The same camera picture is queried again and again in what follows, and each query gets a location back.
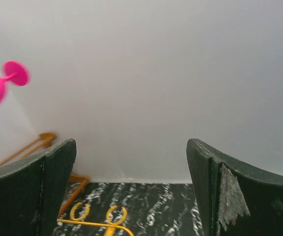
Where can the pink wine glass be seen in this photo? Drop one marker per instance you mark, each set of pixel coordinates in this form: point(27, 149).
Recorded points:
point(14, 72)

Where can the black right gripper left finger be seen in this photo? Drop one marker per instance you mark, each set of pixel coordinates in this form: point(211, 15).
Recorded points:
point(32, 190)

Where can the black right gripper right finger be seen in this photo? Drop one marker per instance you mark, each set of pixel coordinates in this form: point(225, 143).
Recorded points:
point(234, 198)

